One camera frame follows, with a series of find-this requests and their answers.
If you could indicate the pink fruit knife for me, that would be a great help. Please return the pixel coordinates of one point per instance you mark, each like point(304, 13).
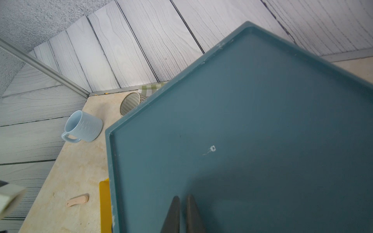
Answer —
point(82, 199)

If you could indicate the grey aluminium corner post left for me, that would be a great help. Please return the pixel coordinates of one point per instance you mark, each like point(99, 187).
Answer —
point(21, 54)

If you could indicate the green checkered cloth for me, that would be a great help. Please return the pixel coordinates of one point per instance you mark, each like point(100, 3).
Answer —
point(148, 90)

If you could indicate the light blue ceramic mug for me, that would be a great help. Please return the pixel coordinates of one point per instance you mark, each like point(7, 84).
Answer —
point(82, 126)

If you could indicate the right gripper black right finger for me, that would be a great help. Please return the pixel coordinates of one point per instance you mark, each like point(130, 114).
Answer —
point(194, 223)

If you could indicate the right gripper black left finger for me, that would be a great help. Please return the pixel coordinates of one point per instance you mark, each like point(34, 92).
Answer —
point(172, 220)

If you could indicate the teal drawer cabinet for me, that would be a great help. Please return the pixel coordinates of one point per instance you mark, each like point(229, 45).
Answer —
point(266, 136)

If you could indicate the yellow drawer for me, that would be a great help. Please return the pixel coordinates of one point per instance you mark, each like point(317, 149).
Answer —
point(105, 206)

